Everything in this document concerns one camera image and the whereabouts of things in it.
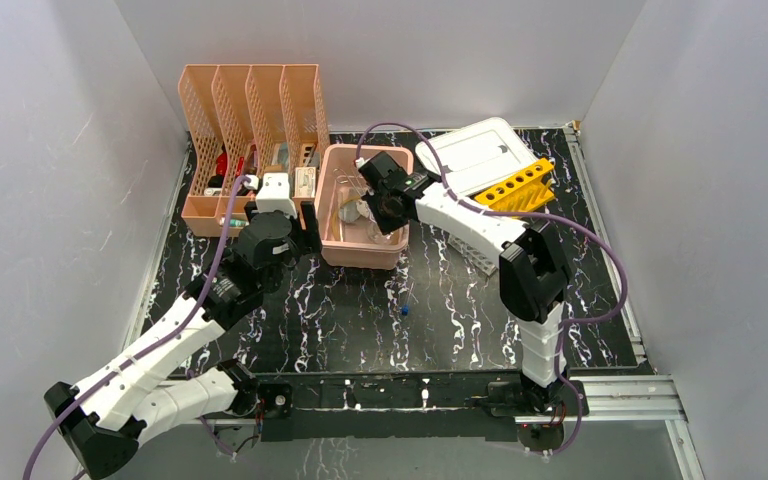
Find yellow test tube rack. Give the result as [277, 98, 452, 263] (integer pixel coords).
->
[472, 158, 555, 212]

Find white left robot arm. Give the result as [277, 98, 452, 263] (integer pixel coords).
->
[43, 172, 322, 479]

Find pink desk organizer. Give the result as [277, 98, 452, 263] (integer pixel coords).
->
[178, 64, 330, 238]

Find clear glass flask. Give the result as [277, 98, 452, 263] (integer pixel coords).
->
[367, 221, 391, 245]

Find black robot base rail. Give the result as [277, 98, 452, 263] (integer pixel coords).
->
[255, 369, 590, 446]

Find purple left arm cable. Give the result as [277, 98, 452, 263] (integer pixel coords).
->
[22, 172, 259, 480]

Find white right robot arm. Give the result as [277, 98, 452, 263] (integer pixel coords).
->
[355, 151, 571, 414]

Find white container lid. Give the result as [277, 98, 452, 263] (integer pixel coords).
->
[415, 117, 538, 196]

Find metal crucible tongs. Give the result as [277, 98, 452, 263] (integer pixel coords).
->
[332, 168, 363, 200]

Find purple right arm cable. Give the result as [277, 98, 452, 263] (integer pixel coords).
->
[354, 122, 629, 458]

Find blue cap small vial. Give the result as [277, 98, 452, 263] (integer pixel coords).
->
[399, 282, 414, 316]

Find pink plastic bin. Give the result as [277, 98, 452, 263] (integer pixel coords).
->
[314, 144, 409, 270]

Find yellow rubber tube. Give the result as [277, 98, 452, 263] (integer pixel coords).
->
[332, 196, 362, 241]

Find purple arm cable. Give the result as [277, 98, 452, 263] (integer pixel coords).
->
[354, 122, 629, 458]
[22, 172, 259, 480]

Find clear plastic tube rack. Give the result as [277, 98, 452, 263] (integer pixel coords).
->
[447, 235, 499, 276]

